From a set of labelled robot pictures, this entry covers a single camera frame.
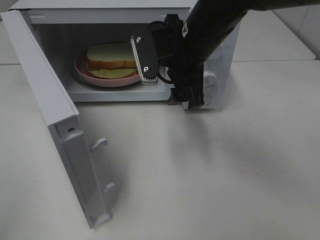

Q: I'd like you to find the white microwave oven body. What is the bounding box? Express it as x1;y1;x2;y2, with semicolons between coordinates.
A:
7;0;242;111

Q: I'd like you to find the pink plate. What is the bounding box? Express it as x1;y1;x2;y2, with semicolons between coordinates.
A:
74;50;141;88

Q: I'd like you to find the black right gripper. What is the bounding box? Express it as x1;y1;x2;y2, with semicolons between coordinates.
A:
149;14;205;110

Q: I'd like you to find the sandwich with cheese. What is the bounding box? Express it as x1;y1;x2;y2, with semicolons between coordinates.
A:
86;42;137;71

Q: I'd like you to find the white microwave knob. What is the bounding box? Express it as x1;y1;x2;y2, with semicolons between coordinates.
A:
203;70;217;93
209;42;224;60

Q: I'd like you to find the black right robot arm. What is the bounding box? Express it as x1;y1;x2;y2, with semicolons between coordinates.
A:
142;0;317;109

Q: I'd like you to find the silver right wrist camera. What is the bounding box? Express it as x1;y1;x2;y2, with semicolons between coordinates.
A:
130;26;160;86

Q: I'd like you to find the white microwave door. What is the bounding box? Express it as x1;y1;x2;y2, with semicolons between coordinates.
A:
1;10;111;229

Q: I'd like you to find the round white door button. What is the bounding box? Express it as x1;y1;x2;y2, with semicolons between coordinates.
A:
203;94;212;106

